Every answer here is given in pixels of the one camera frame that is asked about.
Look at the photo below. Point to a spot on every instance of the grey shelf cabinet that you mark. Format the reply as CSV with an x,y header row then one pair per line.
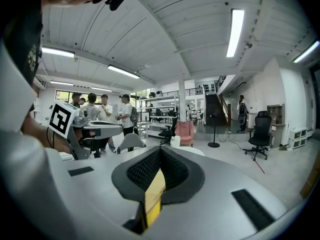
x,y
276,119

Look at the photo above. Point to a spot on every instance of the black staircase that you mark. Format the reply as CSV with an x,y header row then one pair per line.
x,y
215,109

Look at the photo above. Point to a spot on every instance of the person's left forearm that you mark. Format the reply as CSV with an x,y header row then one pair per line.
x,y
37,134

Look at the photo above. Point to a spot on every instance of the round white table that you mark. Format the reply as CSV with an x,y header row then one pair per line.
x,y
192,151

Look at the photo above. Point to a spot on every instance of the white low cabinet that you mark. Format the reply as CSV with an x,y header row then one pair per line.
x,y
298,137

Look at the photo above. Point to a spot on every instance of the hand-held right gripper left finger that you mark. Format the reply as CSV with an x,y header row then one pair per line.
x,y
95,196

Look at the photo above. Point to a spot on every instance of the white pillar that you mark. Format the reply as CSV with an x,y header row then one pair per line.
x,y
182,99

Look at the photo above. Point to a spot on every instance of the pink armchair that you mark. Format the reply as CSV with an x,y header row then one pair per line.
x,y
185,134

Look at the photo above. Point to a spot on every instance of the black office chair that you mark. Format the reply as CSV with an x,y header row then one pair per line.
x,y
261,134
168,132

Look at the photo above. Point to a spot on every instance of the brown cardboard box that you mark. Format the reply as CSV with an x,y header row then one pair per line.
x,y
311,181

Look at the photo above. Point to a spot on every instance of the black floor stand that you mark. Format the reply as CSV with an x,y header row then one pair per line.
x,y
213,144

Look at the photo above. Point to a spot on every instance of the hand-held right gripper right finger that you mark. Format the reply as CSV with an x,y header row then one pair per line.
x,y
212,196

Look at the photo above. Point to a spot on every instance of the long ceiling light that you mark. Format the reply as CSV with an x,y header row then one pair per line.
x,y
101,89
307,52
61,83
57,52
123,71
235,32

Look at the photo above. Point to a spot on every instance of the person's black t-shirt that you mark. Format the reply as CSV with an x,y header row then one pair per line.
x,y
22,34

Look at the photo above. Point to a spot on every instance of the window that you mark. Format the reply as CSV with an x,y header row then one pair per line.
x,y
63,96

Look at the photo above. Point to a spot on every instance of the white shelf rack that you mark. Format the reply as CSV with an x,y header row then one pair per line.
x,y
160,101

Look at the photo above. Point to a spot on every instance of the person's left hand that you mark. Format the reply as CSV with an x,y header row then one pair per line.
x,y
90,140

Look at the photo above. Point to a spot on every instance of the yellow box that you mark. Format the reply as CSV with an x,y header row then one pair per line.
x,y
153,204

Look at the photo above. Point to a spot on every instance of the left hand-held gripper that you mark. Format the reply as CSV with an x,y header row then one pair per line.
x,y
62,117

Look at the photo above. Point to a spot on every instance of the white plastic jug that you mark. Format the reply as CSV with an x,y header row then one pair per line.
x,y
175,142

